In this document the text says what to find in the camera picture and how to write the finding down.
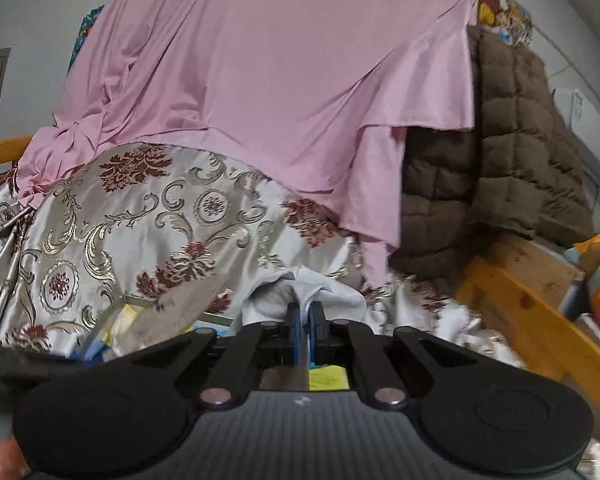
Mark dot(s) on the floral satin bedspread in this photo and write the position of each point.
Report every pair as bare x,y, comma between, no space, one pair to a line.
105,235

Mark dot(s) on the brown quilted jacket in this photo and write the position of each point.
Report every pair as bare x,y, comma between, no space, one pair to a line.
520,160

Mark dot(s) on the person's left hand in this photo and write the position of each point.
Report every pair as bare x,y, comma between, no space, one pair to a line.
2,460

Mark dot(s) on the white air conditioner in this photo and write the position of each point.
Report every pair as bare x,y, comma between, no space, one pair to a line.
580,125

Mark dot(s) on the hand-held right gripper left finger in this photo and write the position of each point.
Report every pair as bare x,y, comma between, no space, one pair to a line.
292,335

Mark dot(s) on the white board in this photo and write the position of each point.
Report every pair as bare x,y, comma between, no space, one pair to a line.
597,327

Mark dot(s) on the pink bed sheet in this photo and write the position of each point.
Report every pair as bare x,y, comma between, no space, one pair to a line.
280,85

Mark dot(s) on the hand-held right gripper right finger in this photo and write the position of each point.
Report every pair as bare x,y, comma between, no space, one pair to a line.
316,335

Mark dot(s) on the metal tray with frog painting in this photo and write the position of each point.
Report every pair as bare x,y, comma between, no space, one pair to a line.
325,377

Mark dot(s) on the colourful wall poster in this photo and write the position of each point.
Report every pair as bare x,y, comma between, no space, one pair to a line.
505,10

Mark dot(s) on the teal wall poster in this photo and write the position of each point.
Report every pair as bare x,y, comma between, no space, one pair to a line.
85,35

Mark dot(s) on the white cloth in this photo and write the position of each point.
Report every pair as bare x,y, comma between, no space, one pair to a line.
332,295

